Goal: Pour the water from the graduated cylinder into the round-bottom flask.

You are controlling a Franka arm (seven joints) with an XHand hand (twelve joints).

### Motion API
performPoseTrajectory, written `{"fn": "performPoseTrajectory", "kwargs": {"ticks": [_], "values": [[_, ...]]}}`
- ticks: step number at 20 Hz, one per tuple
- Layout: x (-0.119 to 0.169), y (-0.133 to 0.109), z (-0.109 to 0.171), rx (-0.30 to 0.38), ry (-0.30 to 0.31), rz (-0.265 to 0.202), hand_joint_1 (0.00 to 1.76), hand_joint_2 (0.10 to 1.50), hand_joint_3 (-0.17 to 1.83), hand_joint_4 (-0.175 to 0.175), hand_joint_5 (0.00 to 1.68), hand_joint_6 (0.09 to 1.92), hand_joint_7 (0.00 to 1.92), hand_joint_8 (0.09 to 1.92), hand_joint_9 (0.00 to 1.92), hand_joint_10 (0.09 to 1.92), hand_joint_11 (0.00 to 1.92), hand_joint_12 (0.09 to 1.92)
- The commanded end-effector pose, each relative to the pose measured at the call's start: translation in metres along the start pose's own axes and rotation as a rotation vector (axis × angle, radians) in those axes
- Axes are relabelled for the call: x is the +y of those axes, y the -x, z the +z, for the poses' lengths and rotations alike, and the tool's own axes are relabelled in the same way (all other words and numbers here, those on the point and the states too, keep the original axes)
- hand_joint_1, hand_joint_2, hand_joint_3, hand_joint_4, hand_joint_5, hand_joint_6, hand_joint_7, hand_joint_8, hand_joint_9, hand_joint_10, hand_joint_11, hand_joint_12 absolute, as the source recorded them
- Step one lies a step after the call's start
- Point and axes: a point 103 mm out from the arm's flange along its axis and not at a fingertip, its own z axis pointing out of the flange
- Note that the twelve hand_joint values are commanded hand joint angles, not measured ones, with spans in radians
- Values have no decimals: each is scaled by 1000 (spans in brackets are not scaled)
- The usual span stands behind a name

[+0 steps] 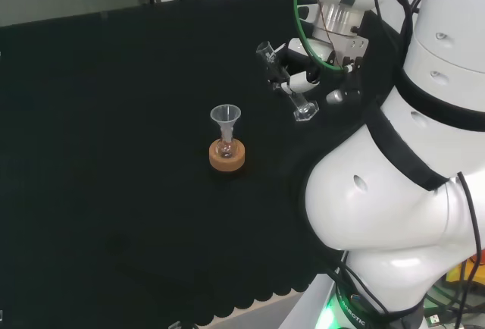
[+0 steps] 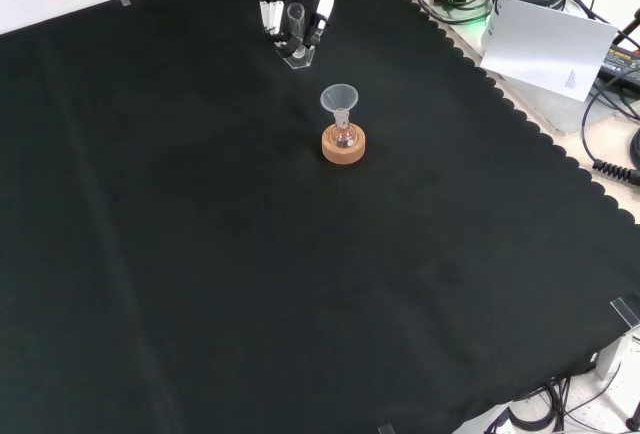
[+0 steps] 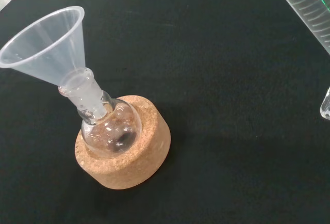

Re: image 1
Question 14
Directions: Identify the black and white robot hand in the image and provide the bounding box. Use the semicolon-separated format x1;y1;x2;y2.
267;14;395;108

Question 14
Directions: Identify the glass round-bottom flask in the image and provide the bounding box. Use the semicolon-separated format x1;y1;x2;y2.
216;132;236;158

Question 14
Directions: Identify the clear plastic funnel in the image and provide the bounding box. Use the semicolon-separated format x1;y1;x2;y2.
210;104;243;144

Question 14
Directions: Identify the black bench cloth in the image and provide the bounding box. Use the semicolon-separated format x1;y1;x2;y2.
0;0;402;328

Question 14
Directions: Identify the yellow stop button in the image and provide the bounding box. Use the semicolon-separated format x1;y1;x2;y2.
445;255;485;293

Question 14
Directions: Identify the green cable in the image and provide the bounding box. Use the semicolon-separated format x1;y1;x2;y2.
291;0;352;73

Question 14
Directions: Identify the cork ring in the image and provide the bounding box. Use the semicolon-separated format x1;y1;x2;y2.
208;137;246;173

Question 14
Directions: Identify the long black arm cable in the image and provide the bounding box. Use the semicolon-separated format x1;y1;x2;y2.
455;171;485;329

